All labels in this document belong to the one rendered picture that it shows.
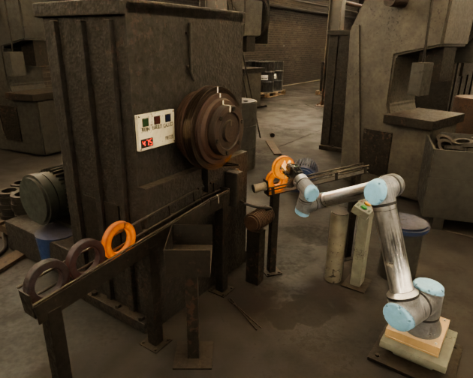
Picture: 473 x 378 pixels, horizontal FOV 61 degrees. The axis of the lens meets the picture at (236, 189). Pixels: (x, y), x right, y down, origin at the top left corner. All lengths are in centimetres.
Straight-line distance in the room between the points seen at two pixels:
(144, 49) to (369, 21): 312
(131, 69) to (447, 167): 281
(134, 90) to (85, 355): 141
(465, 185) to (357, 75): 168
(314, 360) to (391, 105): 308
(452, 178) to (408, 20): 162
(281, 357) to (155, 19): 184
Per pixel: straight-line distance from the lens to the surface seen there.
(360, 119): 481
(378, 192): 199
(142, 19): 209
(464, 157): 392
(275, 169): 258
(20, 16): 619
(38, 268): 175
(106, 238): 191
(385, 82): 465
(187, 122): 216
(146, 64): 210
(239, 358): 233
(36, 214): 326
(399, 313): 213
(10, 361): 258
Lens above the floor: 158
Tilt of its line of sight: 20 degrees down
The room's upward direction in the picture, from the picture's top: 1 degrees clockwise
